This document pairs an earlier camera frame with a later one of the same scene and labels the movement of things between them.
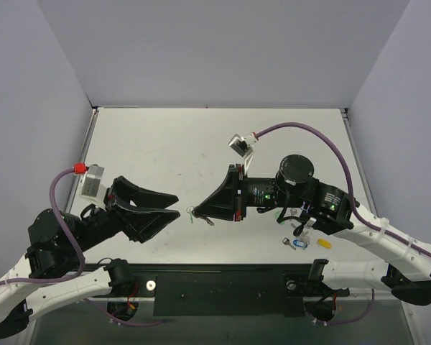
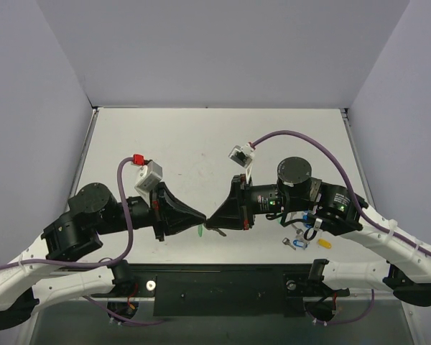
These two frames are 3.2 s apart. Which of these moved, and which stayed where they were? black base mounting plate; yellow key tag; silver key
Moved: silver key
Stayed: yellow key tag; black base mounting plate
